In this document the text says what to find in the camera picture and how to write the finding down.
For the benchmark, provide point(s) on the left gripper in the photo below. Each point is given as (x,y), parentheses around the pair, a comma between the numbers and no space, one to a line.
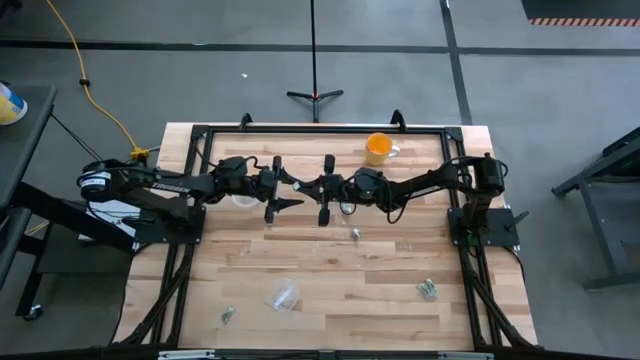
(270,185)

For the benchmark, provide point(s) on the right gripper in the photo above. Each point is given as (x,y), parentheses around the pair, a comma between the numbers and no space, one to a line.
(331,187)

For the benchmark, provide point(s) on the small green screw packet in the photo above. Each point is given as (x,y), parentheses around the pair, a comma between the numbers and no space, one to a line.
(229,314)

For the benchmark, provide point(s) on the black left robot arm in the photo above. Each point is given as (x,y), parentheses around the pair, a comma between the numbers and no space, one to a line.
(170,186)

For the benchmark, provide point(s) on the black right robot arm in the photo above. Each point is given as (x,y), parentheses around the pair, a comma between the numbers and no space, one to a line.
(425,180)

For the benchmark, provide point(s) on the clear plastic cup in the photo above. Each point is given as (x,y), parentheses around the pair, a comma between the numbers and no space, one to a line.
(285,295)
(245,201)
(346,208)

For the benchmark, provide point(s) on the small metal fitting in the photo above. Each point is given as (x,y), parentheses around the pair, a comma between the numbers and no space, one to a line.
(355,233)

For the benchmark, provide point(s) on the orange mug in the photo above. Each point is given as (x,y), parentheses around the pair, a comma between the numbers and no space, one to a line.
(377,147)

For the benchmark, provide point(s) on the black tripod stand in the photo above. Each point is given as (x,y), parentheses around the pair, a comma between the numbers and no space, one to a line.
(314,60)

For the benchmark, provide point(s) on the black cart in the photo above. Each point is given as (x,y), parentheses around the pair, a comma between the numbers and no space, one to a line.
(25,150)

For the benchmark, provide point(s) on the dark metal side table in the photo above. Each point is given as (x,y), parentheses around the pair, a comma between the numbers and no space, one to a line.
(595,200)

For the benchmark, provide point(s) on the yellow blue wipes container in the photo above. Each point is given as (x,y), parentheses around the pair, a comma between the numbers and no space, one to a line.
(10,107)

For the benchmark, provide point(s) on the black mat with hazard stripe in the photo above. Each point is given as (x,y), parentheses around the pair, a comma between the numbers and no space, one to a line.
(580,9)

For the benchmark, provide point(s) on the black aluminium table frame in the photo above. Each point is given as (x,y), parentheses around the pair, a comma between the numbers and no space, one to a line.
(325,129)

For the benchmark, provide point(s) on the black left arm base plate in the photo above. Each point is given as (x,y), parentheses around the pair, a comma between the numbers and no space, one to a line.
(165,232)

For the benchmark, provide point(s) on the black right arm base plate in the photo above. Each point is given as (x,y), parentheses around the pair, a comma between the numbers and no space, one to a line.
(500,227)

